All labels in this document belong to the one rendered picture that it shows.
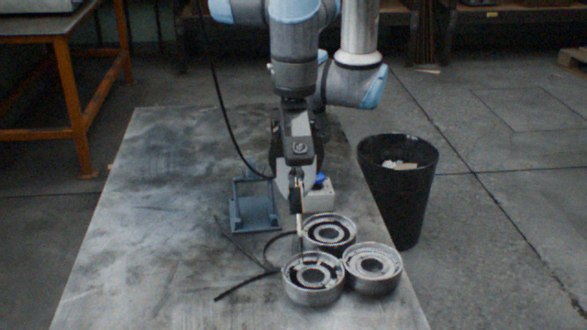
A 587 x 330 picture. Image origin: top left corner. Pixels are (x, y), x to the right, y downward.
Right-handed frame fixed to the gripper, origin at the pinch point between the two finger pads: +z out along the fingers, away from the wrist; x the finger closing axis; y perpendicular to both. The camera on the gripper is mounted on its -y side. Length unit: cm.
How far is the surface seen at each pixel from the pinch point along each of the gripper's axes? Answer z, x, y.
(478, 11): 49, -200, 327
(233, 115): 13, 8, 67
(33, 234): 94, 98, 132
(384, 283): 10.1, -12.8, -14.0
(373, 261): 11.1, -13.0, -7.0
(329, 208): 12.2, -9.3, 12.7
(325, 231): 11.3, -6.3, 3.5
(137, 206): 13.3, 31.1, 21.2
